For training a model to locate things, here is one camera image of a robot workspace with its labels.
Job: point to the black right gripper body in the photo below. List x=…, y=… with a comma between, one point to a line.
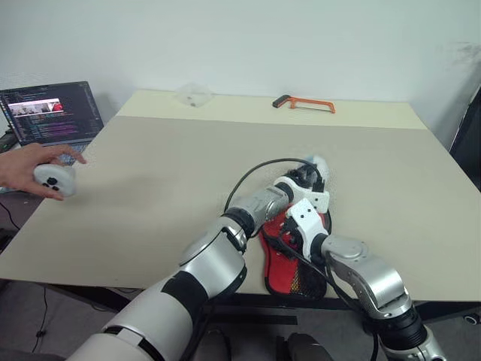
x=292, y=235

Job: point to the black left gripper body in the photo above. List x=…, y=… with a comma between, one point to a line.
x=308, y=176

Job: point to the red black mesh bag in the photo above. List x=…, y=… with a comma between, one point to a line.
x=282, y=270

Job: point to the white handheld controller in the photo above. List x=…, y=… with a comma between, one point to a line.
x=60, y=180

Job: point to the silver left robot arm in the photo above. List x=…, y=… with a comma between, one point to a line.
x=210, y=270

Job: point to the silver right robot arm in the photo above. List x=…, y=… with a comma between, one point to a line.
x=376, y=278

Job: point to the person's bare hand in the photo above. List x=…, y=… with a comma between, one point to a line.
x=22, y=169

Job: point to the white round object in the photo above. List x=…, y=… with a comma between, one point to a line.
x=323, y=165

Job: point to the orange hacksaw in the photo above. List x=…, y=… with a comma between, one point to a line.
x=315, y=102

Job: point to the clear plastic container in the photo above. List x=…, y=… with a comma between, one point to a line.
x=193, y=96

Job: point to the black chair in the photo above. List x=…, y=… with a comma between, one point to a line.
x=467, y=143

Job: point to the open grey laptop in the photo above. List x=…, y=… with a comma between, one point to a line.
x=52, y=113

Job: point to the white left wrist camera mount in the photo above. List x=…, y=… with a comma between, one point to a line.
x=304, y=193

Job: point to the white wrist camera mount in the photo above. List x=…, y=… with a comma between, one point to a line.
x=310, y=225
x=304, y=193

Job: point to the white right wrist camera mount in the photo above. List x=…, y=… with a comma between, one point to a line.
x=310, y=225

